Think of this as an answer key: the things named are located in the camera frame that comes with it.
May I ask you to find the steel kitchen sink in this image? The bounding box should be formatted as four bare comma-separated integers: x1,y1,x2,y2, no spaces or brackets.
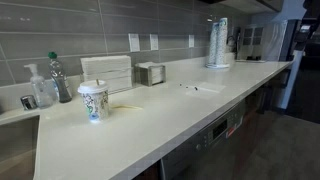
0,114,41,180

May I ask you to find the metal napkin holder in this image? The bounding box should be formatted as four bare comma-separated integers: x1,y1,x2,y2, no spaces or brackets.
134,61,167,88

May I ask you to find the patterned paper cup with lid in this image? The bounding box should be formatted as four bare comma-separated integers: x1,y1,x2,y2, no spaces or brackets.
77,79,111,123

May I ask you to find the white wall outlet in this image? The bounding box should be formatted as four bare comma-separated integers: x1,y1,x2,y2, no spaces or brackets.
128,33,141,53
188,34,196,49
149,33,160,52

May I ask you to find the round white tray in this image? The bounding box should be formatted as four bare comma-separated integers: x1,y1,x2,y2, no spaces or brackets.
205,61,231,70

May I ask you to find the white paper towel stack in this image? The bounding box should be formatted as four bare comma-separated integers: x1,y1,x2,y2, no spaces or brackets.
79,54,134,95

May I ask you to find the white plastic spoon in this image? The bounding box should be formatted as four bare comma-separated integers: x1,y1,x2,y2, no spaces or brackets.
111,104,144,111

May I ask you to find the stainless steel dishwasher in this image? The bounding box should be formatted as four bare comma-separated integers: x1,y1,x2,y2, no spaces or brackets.
159,99,248,180

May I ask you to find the black coffee machine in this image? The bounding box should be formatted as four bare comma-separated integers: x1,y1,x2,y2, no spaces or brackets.
227,26,242,60

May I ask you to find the clear pump soap bottle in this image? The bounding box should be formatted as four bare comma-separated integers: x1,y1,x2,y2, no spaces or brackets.
23,63,54,110

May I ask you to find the chrome sink fixture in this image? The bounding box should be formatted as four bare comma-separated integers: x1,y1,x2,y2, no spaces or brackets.
20,94,38,111

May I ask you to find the tall paper cup stack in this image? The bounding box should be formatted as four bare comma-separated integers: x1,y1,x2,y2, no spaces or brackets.
208,22,219,66
215,17,230,66

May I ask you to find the green-capped dish soap bottle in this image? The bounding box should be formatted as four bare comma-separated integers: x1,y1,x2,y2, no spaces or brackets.
47,51,73,104

